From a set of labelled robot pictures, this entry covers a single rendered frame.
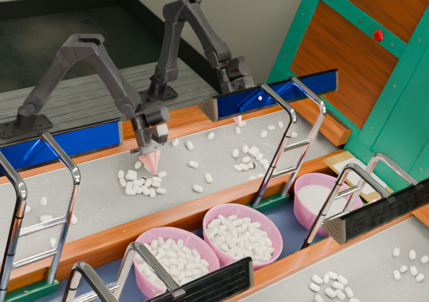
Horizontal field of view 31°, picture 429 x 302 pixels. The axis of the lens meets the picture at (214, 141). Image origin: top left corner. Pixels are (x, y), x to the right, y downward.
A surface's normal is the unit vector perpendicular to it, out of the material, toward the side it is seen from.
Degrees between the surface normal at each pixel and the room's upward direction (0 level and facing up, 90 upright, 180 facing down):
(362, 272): 0
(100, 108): 0
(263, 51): 90
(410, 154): 90
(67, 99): 0
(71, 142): 58
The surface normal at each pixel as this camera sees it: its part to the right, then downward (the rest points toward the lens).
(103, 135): 0.69, 0.11
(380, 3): -0.72, 0.20
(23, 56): 0.31, -0.76
